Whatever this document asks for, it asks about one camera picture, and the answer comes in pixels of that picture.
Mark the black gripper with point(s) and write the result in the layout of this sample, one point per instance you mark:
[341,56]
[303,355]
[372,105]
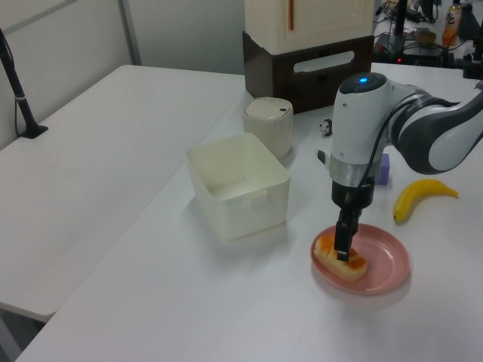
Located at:
[351,194]

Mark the orange glazed bread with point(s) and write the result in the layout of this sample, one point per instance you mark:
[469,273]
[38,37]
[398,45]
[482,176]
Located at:
[332,262]

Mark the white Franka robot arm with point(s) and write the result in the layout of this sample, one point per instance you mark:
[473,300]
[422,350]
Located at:
[354,120]

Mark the pink plate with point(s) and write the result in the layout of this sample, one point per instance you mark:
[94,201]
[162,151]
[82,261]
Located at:
[385,256]

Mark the yellow banana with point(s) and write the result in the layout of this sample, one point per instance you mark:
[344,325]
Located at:
[407,198]

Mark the purple foam cube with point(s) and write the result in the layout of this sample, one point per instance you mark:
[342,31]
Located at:
[384,169]

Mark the cream plastic storage bin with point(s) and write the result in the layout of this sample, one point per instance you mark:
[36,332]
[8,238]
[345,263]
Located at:
[241,211]

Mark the panda toy figure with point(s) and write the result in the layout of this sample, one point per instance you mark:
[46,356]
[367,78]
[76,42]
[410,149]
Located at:
[326,128]

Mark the cream lidded trash can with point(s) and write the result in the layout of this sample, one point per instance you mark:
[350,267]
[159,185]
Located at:
[268,128]

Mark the brown drawer unit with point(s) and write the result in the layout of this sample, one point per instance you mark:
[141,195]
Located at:
[287,90]

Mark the black electronics box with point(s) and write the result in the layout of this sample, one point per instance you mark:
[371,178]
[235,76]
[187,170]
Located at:
[420,56]

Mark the cream storage cabinet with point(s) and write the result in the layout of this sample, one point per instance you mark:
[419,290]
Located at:
[320,19]

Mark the black upright pole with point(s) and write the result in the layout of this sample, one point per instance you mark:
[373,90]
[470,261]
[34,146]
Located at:
[400,19]

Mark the orange drink bottle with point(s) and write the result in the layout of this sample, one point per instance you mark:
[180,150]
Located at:
[450,26]

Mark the black pole stand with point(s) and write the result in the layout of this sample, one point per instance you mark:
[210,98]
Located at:
[22,105]

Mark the black clamp mount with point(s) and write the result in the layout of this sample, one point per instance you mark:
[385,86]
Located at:
[471,64]

